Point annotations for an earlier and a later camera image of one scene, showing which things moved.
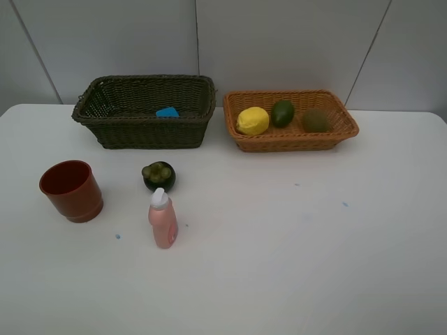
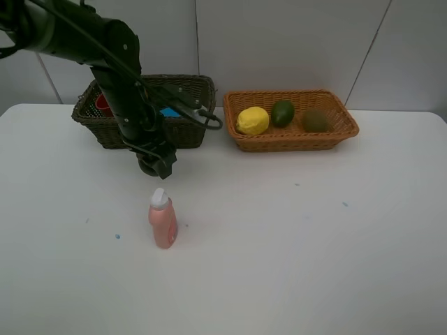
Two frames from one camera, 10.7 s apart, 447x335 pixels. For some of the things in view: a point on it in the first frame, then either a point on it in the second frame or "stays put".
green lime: x=283 y=113 stays put
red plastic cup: x=73 y=188 → x=102 y=103
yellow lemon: x=253 y=121 stays put
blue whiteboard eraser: x=170 y=112 stays put
